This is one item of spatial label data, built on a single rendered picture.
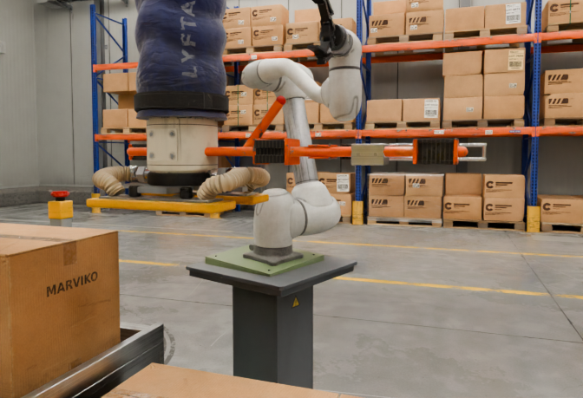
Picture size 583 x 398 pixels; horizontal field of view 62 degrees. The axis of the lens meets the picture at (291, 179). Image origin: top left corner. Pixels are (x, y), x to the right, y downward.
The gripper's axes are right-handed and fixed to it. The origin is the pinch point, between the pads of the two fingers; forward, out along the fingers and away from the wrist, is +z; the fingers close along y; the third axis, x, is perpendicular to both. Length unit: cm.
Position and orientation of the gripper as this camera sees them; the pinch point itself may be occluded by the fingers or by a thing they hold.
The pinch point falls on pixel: (313, 21)
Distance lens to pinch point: 135.4
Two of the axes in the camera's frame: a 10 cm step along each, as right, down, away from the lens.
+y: 0.0, 10.0, 0.5
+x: -9.4, -0.2, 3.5
